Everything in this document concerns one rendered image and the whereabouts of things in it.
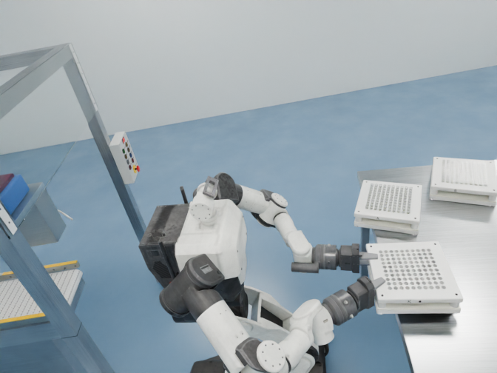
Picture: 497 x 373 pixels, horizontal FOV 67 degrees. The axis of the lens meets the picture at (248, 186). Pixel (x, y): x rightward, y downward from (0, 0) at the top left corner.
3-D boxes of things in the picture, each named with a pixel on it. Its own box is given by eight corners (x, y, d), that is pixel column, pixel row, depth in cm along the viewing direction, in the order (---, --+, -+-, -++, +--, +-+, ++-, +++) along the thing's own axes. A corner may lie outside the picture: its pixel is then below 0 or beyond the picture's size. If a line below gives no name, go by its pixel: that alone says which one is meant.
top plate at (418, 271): (377, 303, 116) (377, 300, 115) (365, 247, 136) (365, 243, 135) (463, 303, 112) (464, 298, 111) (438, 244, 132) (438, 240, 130)
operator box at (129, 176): (139, 168, 234) (125, 130, 220) (134, 183, 220) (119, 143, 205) (129, 169, 234) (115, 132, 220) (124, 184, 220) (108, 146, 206)
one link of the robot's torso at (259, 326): (303, 376, 151) (204, 330, 139) (302, 336, 165) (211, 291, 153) (328, 360, 143) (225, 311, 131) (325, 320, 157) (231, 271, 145)
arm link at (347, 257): (359, 234, 131) (324, 234, 135) (359, 255, 124) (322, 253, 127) (359, 260, 138) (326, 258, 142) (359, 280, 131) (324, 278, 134)
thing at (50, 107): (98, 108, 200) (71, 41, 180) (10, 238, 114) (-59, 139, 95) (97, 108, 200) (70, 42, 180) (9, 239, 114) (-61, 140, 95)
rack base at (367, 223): (420, 197, 165) (421, 193, 164) (418, 234, 147) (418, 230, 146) (362, 192, 175) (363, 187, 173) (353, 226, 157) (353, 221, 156)
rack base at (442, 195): (491, 173, 171) (492, 169, 169) (495, 206, 153) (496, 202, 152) (431, 169, 181) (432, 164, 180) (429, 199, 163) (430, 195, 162)
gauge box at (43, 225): (66, 225, 160) (45, 187, 149) (58, 242, 152) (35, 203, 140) (17, 234, 161) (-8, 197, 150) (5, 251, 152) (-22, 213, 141)
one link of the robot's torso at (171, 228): (160, 327, 126) (124, 251, 106) (183, 254, 153) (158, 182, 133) (247, 326, 121) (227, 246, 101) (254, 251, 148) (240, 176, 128)
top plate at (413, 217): (421, 188, 162) (422, 184, 161) (418, 225, 144) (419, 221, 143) (363, 183, 172) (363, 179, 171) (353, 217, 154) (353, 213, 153)
